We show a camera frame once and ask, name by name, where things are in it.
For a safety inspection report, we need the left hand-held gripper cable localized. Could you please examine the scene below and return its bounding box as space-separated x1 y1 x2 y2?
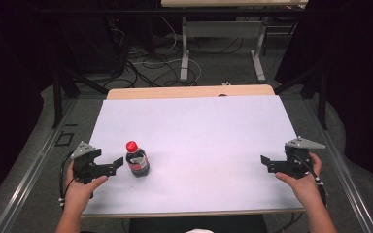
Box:
58 150 76 208

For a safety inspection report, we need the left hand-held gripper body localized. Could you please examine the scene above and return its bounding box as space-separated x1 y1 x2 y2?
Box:
70 141 103 185

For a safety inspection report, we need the dark curtain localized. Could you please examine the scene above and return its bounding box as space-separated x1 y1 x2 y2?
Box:
0 0 59 215
273 0 373 195

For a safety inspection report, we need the person's left hand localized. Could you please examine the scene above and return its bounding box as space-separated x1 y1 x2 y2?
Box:
65 161 109 213

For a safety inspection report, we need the black floor cable bundle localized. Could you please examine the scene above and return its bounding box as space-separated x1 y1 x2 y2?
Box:
103 17 246 89

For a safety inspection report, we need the desk with white legs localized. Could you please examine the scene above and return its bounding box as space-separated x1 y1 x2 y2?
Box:
160 0 309 83

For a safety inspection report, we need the metal floor rail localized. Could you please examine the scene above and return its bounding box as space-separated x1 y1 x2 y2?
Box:
0 96 79 233
304 96 373 233

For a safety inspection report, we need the white floor cable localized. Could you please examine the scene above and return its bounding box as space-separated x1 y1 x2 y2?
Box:
131 16 202 87

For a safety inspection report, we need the cola bottle with red cap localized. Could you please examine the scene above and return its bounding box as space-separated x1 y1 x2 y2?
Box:
124 140 151 179

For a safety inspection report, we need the right hand-held gripper cable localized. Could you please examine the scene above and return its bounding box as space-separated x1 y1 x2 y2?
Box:
295 154 328 208

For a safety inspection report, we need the black metal stand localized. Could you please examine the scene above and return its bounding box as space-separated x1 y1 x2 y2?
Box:
273 66 330 131
51 62 111 129

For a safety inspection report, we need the hand-held gripper cable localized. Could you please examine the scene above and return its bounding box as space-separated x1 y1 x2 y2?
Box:
58 150 76 208
295 154 328 208

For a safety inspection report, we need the person's dark clothing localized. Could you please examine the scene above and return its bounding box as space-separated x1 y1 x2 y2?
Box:
128 215 269 233

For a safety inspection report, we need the person's right hand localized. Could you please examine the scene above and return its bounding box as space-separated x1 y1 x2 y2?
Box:
275 153 324 208

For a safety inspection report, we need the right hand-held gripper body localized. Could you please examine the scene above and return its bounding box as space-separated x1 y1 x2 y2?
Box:
285 136 326 180

